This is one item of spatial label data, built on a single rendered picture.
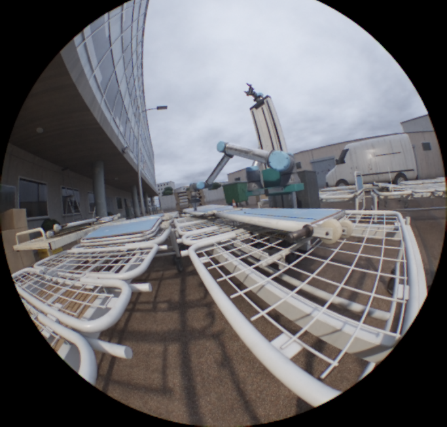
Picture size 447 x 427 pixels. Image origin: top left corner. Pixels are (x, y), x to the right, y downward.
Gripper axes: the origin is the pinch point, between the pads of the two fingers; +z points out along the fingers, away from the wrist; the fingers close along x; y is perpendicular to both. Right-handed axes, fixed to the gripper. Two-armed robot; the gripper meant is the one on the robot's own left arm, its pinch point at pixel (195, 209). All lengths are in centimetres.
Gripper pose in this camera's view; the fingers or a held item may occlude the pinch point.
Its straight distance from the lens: 175.6
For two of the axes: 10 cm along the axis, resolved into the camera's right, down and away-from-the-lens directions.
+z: 1.1, 9.9, 0.2
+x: -8.6, 1.1, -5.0
